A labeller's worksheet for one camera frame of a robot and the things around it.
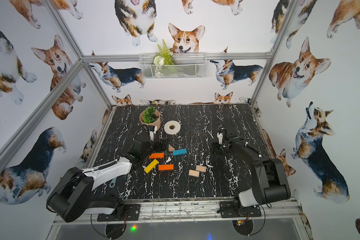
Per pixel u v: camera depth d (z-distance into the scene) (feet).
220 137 2.81
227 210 2.40
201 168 2.90
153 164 2.95
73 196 1.39
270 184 1.43
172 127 3.51
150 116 3.15
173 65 2.85
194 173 2.82
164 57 2.68
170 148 3.06
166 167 2.89
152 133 2.41
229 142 2.12
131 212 2.42
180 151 3.13
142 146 2.18
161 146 2.57
